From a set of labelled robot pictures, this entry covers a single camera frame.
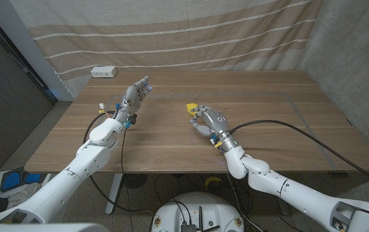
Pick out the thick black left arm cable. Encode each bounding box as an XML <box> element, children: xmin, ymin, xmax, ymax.
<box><xmin>83</xmin><ymin>112</ymin><xmax>155</xmax><ymax>216</ymax></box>

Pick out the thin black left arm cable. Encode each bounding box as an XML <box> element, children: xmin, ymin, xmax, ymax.
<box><xmin>119</xmin><ymin>128</ymin><xmax>134</xmax><ymax>232</ymax></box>

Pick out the beige striped backdrop cloth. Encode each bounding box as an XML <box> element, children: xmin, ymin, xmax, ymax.
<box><xmin>9</xmin><ymin>0</ymin><xmax>323</xmax><ymax>97</ymax></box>

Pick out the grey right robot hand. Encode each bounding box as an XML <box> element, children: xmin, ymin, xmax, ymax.
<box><xmin>189</xmin><ymin>104</ymin><xmax>245</xmax><ymax>154</ymax></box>

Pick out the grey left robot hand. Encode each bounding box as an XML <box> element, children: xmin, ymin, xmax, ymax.
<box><xmin>115</xmin><ymin>75</ymin><xmax>153</xmax><ymax>129</ymax></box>

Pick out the yellow lemon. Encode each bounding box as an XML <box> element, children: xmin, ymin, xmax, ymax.
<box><xmin>185</xmin><ymin>102</ymin><xmax>200</xmax><ymax>117</ymax></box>

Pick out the white table leg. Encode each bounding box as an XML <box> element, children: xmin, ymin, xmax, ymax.
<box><xmin>105</xmin><ymin>173</ymin><xmax>124</xmax><ymax>215</ymax></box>

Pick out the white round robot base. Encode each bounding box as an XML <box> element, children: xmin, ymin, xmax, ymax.
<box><xmin>151</xmin><ymin>191</ymin><xmax>245</xmax><ymax>232</ymax></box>

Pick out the dark perforated wall panel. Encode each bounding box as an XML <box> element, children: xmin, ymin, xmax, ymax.
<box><xmin>0</xmin><ymin>9</ymin><xmax>58</xmax><ymax>173</ymax></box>

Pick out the black round fan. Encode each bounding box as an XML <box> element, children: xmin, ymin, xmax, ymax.
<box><xmin>122</xmin><ymin>173</ymin><xmax>149</xmax><ymax>190</ymax></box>

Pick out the white robot torso edge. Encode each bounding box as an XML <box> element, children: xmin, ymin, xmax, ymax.
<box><xmin>0</xmin><ymin>222</ymin><xmax>109</xmax><ymax>232</ymax></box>

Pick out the white power strip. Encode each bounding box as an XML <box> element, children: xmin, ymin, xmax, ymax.
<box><xmin>90</xmin><ymin>65</ymin><xmax>118</xmax><ymax>79</ymax></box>

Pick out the yellow banana-shaped item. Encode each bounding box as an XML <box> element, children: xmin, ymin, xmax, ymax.
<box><xmin>204</xmin><ymin>176</ymin><xmax>223</xmax><ymax>190</ymax></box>

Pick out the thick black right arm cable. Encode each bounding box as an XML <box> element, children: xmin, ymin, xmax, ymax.
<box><xmin>229</xmin><ymin>119</ymin><xmax>369</xmax><ymax>193</ymax></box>

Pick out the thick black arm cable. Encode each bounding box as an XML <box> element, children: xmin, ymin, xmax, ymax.
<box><xmin>229</xmin><ymin>119</ymin><xmax>369</xmax><ymax>193</ymax></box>
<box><xmin>83</xmin><ymin>112</ymin><xmax>155</xmax><ymax>216</ymax></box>

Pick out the white and blue shoe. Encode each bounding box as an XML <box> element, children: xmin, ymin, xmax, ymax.
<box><xmin>0</xmin><ymin>166</ymin><xmax>52</xmax><ymax>207</ymax></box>

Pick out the grey table leg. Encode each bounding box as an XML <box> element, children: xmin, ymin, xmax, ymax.
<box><xmin>277</xmin><ymin>198</ymin><xmax>291</xmax><ymax>216</ymax></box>

